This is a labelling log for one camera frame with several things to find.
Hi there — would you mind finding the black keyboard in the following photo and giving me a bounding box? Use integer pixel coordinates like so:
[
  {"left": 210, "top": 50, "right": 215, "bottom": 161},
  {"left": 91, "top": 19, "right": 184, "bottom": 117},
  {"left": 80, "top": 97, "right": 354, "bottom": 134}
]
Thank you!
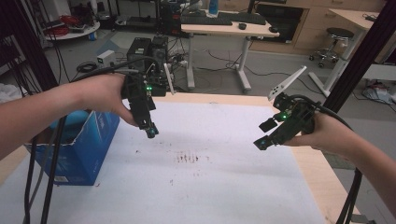
[
  {"left": 180, "top": 15, "right": 233, "bottom": 27},
  {"left": 218, "top": 11, "right": 268, "bottom": 26}
]

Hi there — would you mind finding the wooden cabinet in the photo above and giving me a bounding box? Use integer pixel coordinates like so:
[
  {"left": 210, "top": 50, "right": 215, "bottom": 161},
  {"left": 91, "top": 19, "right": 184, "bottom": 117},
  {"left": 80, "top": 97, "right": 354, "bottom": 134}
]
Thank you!
[{"left": 218, "top": 0, "right": 387, "bottom": 56}]

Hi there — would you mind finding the right gripper black cable bundle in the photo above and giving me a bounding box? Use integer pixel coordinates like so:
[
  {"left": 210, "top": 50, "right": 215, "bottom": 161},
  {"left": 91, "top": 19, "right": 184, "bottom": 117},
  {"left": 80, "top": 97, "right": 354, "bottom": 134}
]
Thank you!
[{"left": 288, "top": 93, "right": 364, "bottom": 224}]

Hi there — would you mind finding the white crumpled cloth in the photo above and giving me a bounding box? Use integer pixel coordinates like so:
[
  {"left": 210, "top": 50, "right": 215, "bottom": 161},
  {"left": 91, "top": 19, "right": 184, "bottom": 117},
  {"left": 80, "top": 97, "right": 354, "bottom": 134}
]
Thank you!
[{"left": 0, "top": 83, "right": 24, "bottom": 105}]

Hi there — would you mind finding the person's left hand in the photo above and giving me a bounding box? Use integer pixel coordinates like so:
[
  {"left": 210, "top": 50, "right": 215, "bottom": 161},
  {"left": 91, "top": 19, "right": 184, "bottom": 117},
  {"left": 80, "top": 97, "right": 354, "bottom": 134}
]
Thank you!
[{"left": 72, "top": 73, "right": 138, "bottom": 127}]

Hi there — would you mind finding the light wooden side desk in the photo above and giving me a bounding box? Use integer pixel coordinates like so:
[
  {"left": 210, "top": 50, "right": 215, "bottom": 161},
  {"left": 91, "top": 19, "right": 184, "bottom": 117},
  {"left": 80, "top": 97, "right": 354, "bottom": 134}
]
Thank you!
[{"left": 311, "top": 7, "right": 396, "bottom": 98}]

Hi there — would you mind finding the black metal frame post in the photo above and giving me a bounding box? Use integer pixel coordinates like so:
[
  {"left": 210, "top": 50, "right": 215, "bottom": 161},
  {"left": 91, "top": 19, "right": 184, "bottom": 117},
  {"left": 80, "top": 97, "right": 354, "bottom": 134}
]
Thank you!
[
  {"left": 0, "top": 0, "right": 61, "bottom": 95},
  {"left": 323, "top": 0, "right": 396, "bottom": 115}
]

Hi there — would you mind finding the left gripper black cable bundle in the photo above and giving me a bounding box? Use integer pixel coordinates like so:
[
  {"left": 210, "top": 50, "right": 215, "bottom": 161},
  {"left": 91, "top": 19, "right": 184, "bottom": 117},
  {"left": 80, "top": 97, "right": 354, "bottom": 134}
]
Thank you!
[{"left": 22, "top": 56, "right": 157, "bottom": 224}]

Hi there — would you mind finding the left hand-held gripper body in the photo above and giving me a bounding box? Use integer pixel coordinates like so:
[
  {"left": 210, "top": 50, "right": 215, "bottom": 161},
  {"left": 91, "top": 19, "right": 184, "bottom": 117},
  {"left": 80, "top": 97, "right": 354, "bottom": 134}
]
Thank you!
[{"left": 120, "top": 63, "right": 177, "bottom": 131}]

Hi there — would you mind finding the black computer tower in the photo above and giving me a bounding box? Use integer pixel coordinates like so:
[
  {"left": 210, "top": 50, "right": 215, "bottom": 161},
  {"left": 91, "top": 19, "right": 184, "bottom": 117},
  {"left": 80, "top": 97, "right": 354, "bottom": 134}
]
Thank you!
[
  {"left": 126, "top": 36, "right": 153, "bottom": 72},
  {"left": 150, "top": 35, "right": 169, "bottom": 74}
]

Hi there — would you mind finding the round white table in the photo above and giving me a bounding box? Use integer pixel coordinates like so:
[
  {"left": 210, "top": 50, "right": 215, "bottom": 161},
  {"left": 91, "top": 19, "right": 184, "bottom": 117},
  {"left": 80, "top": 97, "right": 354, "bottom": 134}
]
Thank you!
[{"left": 45, "top": 21, "right": 101, "bottom": 41}]

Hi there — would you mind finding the white-legged wooden desk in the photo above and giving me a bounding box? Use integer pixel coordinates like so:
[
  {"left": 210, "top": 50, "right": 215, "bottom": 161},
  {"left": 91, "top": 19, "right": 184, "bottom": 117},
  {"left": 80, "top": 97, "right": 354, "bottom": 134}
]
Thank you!
[{"left": 180, "top": 21, "right": 280, "bottom": 93}]

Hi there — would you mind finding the person's right hand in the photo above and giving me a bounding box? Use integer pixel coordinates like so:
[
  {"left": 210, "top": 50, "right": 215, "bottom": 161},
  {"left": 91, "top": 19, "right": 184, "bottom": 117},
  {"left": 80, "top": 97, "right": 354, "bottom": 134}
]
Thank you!
[{"left": 283, "top": 111, "right": 355, "bottom": 157}]

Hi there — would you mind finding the red cable coil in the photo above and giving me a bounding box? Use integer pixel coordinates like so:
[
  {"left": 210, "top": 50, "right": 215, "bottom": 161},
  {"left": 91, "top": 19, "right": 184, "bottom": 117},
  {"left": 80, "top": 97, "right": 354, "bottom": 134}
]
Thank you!
[
  {"left": 46, "top": 26, "right": 70, "bottom": 37},
  {"left": 60, "top": 15, "right": 80, "bottom": 26}
]

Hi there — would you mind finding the gripper black cable bundle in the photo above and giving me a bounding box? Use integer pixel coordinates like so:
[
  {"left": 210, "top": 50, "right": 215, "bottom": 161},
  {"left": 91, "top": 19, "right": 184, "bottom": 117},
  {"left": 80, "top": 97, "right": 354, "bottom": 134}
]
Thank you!
[
  {"left": 22, "top": 56, "right": 157, "bottom": 224},
  {"left": 288, "top": 93, "right": 364, "bottom": 224}
]

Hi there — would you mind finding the white table mat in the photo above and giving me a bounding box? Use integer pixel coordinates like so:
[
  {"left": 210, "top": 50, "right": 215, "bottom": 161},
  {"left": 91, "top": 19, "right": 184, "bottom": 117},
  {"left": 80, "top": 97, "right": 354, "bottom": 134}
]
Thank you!
[{"left": 0, "top": 100, "right": 328, "bottom": 224}]

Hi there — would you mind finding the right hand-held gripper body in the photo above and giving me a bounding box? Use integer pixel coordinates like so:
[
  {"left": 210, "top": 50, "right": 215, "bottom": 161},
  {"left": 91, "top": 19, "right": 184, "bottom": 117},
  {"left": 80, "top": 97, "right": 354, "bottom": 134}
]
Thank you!
[{"left": 267, "top": 65, "right": 321, "bottom": 147}]

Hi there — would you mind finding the dark floor mat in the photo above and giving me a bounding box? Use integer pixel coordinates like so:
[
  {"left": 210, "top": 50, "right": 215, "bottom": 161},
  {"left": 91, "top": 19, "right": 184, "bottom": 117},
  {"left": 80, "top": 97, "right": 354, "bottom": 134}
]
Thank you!
[{"left": 323, "top": 152, "right": 344, "bottom": 171}]

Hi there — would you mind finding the small white box device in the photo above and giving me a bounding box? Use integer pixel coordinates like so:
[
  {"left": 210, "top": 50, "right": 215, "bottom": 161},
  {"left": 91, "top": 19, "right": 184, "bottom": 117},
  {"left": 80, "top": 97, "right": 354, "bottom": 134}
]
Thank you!
[{"left": 96, "top": 49, "right": 117, "bottom": 67}]

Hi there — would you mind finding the blue cardboard box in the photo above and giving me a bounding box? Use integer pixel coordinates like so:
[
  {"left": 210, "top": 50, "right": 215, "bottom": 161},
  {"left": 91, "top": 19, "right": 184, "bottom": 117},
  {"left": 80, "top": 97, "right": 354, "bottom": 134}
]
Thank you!
[{"left": 26, "top": 109, "right": 121, "bottom": 187}]

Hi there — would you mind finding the black round stool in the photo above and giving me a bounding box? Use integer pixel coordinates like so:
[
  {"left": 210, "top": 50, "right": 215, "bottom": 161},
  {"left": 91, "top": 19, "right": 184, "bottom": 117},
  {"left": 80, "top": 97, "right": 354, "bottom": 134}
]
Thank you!
[{"left": 308, "top": 27, "right": 356, "bottom": 68}]

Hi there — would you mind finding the coiled black floor cable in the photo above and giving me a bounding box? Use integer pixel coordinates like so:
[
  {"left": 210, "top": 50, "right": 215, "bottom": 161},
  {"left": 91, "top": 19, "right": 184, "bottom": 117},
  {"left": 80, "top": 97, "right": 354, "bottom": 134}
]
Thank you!
[{"left": 76, "top": 61, "right": 98, "bottom": 75}]

